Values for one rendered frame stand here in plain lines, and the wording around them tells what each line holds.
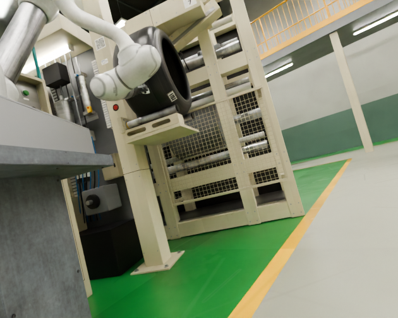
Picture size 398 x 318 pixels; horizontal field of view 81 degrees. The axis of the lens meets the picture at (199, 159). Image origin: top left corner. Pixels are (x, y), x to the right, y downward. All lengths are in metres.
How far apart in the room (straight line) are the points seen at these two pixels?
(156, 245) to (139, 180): 0.42
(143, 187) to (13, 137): 0.99
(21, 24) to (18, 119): 0.65
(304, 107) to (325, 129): 1.18
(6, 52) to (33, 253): 0.77
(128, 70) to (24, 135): 0.44
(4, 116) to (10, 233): 0.27
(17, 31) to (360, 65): 10.03
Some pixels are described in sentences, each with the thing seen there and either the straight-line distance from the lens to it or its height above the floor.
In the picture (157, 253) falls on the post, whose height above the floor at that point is 0.08.
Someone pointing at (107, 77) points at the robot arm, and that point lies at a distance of 0.99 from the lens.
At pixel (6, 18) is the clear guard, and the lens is 1.83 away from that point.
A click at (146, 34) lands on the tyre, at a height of 1.31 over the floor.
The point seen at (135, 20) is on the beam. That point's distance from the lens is 2.12.
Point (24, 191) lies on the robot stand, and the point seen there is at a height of 0.57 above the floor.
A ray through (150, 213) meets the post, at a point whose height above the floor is 0.34.
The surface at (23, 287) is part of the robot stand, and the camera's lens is 0.74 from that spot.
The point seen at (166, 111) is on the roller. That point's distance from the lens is 1.39.
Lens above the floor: 0.50
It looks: 4 degrees up
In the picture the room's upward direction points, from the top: 15 degrees counter-clockwise
